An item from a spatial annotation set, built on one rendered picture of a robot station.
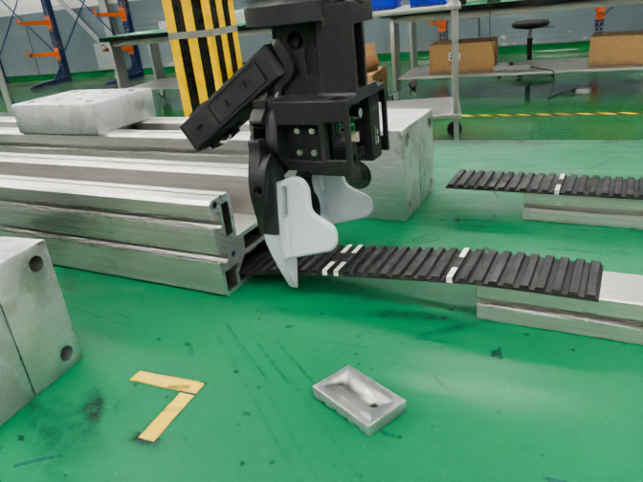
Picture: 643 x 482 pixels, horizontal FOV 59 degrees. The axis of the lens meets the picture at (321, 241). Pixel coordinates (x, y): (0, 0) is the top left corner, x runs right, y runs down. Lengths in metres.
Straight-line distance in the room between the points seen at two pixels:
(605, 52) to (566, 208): 4.76
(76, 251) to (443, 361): 0.37
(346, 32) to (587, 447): 0.28
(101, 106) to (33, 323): 0.44
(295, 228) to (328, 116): 0.09
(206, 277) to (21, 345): 0.15
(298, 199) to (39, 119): 0.52
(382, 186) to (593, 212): 0.20
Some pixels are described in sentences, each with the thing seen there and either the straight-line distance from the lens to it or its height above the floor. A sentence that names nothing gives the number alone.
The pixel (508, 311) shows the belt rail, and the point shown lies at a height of 0.79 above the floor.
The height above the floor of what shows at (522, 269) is 0.81.
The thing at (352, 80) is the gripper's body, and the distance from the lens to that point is 0.39.
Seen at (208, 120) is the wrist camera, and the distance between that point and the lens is 0.46.
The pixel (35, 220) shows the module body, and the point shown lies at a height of 0.83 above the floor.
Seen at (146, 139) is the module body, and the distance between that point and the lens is 0.75.
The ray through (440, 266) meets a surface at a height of 0.81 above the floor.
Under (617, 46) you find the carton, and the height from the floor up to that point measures 0.36.
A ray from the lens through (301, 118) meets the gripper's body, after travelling 0.40.
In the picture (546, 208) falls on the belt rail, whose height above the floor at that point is 0.79.
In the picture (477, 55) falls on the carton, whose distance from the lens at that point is 5.37.
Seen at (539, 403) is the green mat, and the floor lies 0.78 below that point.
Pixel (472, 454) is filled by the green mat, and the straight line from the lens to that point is 0.32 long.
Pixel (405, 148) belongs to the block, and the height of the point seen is 0.85.
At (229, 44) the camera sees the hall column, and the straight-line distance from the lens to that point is 3.86.
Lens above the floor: 1.01
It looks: 24 degrees down
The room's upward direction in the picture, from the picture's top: 6 degrees counter-clockwise
